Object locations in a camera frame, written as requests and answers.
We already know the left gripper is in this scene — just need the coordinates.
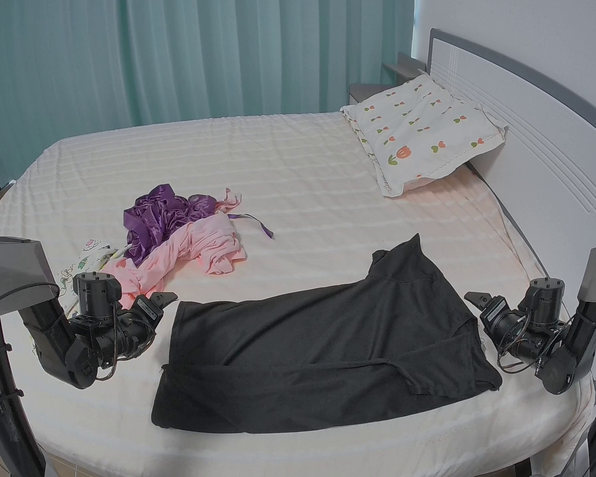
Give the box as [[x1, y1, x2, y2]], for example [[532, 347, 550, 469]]
[[99, 293, 164, 361]]

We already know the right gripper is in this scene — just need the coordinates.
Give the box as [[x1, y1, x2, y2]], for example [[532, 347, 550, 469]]
[[478, 293, 534, 361]]

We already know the black T-shirt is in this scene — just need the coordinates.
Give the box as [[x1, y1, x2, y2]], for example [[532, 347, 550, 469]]
[[150, 233, 503, 434]]

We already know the bed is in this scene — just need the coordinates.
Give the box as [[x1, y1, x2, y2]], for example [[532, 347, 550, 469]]
[[0, 28, 596, 477]]

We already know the white printed pyjama garment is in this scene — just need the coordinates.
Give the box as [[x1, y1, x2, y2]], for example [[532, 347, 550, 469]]
[[57, 239, 122, 313]]

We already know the pink garment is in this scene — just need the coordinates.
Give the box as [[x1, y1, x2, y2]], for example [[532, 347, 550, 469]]
[[102, 187, 248, 304]]

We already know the purple satin garment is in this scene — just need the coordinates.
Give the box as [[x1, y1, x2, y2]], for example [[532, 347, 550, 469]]
[[123, 183, 275, 267]]

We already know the white printed pillow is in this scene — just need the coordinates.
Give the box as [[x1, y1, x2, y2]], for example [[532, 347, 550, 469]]
[[340, 70, 508, 197]]

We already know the grey bedside table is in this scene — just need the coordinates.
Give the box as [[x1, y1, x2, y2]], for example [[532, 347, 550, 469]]
[[349, 52, 428, 104]]

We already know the blue-green curtain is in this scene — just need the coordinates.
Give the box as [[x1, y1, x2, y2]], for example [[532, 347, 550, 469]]
[[0, 0, 418, 187]]

